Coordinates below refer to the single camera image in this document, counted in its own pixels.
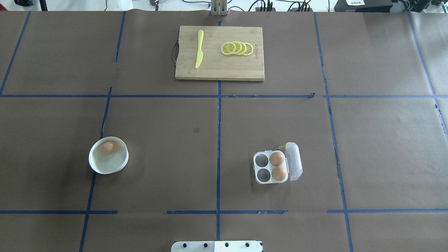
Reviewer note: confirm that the clear plastic egg box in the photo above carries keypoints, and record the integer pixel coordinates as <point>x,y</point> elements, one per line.
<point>263,168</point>

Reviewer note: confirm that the brown egg from bowl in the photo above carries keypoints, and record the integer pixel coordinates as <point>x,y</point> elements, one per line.
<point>108,148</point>

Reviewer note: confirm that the white bowl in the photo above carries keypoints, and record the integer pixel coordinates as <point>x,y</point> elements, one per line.
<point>108,164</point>

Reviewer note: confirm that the brown egg upper in box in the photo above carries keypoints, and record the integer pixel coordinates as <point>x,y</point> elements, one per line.
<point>277,158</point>

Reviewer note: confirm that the brown egg in box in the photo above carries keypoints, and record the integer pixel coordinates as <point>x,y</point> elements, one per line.
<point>279,173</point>
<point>277,158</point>

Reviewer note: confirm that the brown egg lower in box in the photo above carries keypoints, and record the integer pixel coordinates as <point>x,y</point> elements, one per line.
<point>279,173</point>

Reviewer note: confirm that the black box on desk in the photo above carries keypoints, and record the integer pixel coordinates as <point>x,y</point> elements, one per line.
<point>363,6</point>

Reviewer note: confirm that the bamboo cutting board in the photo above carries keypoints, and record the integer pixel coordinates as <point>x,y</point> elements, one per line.
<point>215,65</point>

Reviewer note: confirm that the yellow plastic knife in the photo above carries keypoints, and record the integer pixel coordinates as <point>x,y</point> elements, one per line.
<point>200,54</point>

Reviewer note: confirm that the lemon slice front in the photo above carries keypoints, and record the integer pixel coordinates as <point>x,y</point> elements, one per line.
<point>228,48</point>

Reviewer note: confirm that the lemon slice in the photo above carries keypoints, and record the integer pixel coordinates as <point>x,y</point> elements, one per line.
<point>248,49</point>
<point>237,47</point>
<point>243,48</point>
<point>228,48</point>

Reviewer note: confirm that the grey metal camera post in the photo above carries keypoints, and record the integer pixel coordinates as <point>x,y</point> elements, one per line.
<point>219,7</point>

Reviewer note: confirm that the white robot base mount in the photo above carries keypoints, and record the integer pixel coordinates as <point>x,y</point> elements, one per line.
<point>218,246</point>

